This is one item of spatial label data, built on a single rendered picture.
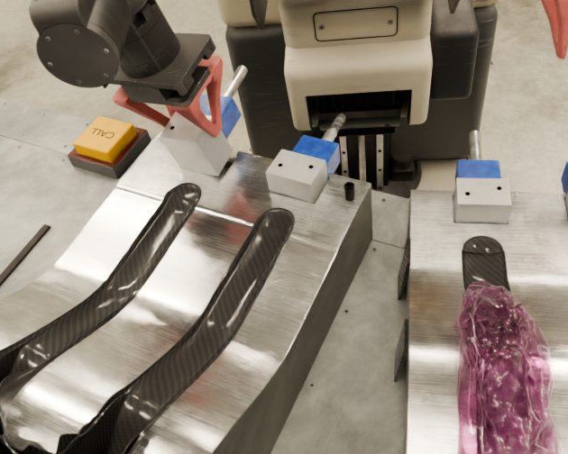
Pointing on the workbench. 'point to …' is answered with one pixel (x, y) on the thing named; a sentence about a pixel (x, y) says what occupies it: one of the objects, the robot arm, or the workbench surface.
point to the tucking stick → (13, 264)
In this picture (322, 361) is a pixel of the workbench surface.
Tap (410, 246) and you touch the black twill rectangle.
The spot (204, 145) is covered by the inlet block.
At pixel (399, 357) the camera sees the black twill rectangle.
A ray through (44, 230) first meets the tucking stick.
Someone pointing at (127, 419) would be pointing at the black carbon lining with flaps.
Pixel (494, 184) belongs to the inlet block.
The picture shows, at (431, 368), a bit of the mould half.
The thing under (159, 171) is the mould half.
